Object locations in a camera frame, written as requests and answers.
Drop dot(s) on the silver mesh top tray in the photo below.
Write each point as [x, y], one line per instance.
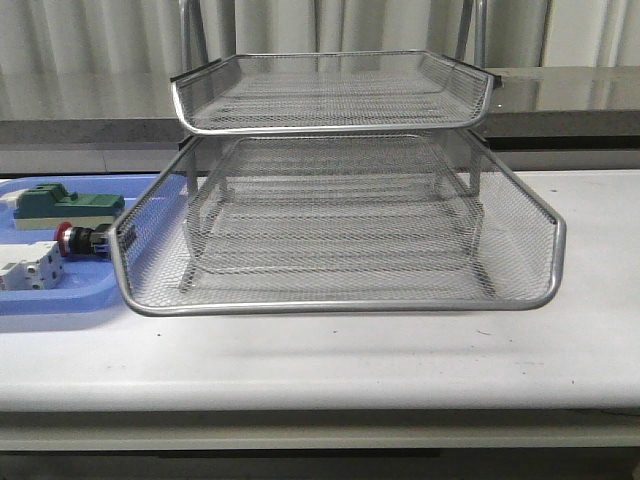
[295, 93]

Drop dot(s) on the white circuit breaker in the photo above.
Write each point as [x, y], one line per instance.
[35, 266]

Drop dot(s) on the green and beige switch block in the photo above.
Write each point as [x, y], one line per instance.
[47, 205]

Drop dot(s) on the silver mesh tray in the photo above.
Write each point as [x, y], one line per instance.
[295, 93]
[518, 264]
[250, 244]

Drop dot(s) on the silver mesh bottom tray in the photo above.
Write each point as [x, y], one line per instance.
[250, 244]

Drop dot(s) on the red emergency push button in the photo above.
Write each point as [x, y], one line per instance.
[77, 241]

